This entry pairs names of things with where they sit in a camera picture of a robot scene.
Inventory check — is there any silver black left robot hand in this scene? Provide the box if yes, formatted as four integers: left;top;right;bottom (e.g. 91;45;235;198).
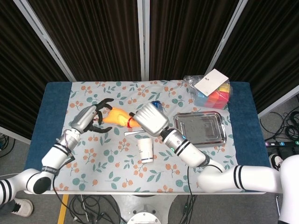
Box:
70;98;115;135

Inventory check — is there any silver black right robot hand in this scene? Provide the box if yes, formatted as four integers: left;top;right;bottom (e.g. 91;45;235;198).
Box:
128;102;170;137

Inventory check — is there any orange rubber chicken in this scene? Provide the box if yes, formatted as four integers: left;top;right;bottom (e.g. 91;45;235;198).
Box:
102;106;141;129

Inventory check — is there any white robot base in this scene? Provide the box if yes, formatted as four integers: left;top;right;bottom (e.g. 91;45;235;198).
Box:
111;194;178;224

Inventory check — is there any rectangular metal tray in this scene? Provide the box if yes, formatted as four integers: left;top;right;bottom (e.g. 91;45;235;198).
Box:
173;112;227;149

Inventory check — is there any blue and silver can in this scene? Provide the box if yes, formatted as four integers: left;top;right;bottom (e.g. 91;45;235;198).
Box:
151;100;164;114

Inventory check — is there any white paper cup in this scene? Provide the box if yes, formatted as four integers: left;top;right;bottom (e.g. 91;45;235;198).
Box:
137;138;155;164

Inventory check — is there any blue table mat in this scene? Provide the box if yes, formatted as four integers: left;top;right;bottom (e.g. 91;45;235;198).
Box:
23;81;275;193

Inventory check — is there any floral tablecloth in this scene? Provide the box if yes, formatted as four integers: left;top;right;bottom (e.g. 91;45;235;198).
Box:
50;80;246;193

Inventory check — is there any bag of colourful blocks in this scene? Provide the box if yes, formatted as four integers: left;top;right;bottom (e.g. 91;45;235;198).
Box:
183;74;232;110

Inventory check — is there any white paper card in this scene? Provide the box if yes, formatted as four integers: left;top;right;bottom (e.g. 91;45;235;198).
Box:
194;69;229;97

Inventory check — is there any white shoe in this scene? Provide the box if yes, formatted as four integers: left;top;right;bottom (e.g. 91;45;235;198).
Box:
268;154;285;170
10;198;34;217

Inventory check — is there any black power strip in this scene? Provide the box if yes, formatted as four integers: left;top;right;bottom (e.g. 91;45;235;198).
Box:
264;140;299;148

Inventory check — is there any white partition base rail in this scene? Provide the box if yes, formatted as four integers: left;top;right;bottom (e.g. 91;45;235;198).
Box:
0;126;31;146
257;84;299;118

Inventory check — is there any white partition post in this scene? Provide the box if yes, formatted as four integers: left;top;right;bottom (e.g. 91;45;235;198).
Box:
205;0;249;76
137;0;150;81
13;0;77;83

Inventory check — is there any black floor cable bundle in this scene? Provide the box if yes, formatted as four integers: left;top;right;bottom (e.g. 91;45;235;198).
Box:
258;111;299;141
69;194;122;224

